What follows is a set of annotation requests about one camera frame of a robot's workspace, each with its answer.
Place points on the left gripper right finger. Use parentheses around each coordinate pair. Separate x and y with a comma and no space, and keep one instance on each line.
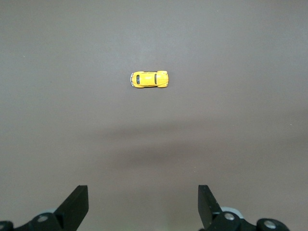
(209,211)

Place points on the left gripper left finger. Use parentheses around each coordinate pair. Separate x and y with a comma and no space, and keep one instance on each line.
(72,211)

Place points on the yellow beetle toy car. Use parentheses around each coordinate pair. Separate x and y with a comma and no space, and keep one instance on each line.
(149,79)

